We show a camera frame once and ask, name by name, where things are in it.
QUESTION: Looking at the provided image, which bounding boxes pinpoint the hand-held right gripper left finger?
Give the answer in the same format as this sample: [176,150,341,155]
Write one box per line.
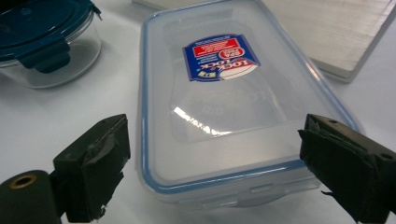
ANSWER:
[50,113,132,224]

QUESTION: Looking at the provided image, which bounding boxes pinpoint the white wire rack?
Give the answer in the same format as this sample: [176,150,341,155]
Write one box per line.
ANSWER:
[132,0,396,83]

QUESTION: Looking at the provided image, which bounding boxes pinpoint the round glass container teal lid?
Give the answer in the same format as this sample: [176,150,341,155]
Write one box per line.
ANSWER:
[0,0,103,90]

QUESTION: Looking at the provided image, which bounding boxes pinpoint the rectangular clear plastic food container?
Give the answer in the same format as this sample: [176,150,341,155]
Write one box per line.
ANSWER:
[134,0,363,208]

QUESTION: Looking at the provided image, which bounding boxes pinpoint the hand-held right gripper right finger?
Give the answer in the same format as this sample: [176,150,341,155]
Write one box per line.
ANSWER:
[297,113,396,224]

